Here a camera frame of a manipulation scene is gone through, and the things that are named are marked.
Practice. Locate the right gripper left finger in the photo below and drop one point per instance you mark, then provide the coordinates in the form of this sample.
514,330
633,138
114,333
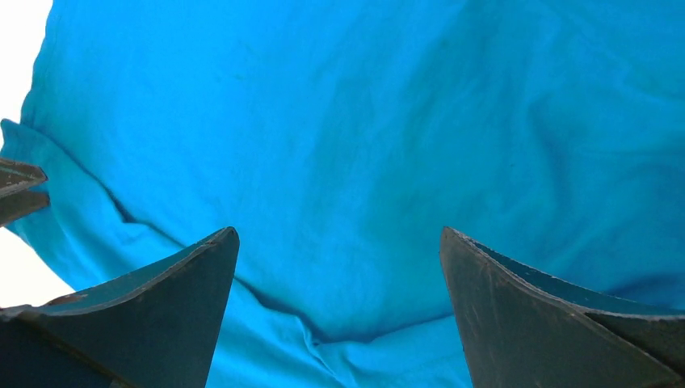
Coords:
154,327

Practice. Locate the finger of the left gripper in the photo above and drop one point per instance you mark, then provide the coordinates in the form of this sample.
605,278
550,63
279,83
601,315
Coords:
17,196

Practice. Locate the blue t-shirt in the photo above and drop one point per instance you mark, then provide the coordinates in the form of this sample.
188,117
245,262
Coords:
339,138

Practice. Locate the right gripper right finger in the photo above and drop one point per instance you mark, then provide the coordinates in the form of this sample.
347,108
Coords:
520,327

